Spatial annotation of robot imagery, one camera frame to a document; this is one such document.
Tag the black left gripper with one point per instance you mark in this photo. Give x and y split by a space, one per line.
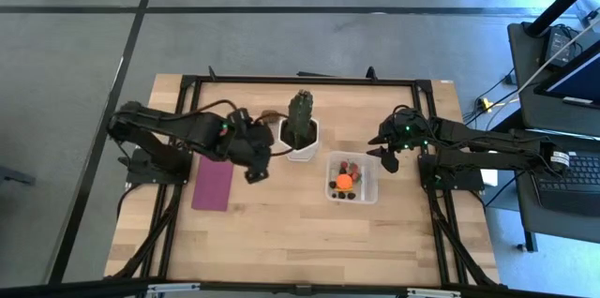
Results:
250 143

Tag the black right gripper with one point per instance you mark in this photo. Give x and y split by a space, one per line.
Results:
408 131

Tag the orange fruit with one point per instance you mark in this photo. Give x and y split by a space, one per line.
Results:
344 181

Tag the dark blackberry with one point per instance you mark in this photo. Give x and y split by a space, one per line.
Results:
351 195
341 195
333 184

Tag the small orange carrot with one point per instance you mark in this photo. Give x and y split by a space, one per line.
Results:
344 189

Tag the brown kiwi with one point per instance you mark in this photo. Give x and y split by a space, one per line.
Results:
268 114

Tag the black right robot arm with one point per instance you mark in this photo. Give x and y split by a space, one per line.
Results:
492 141

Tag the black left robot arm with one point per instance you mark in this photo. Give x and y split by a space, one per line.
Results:
187 124

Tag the clear plastic tupperware container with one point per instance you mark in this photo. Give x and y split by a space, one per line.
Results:
370 195

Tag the purple cloth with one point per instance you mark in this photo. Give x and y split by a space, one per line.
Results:
211 190

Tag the white hexagonal plant pot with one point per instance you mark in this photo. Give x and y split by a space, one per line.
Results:
304 155

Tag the green cactus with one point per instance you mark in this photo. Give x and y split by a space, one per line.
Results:
300 113

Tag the white paper sheet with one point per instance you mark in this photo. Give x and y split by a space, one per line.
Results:
490 178

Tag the yellow plug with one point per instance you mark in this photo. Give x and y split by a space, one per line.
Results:
486 104

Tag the black rig crossbar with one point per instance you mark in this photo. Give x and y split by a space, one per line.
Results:
300 291

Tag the black desk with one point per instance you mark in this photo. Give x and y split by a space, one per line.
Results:
529 115

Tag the black laptop keyboard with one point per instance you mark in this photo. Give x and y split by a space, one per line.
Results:
576 181

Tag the black power adapter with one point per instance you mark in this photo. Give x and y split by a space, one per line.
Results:
559 45

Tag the desk monitor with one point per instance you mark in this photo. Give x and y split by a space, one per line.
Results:
576 78

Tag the grey chair base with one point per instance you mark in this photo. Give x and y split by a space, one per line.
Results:
14 177

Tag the black arched frame bracket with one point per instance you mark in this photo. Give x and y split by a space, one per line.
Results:
371 73
212 73

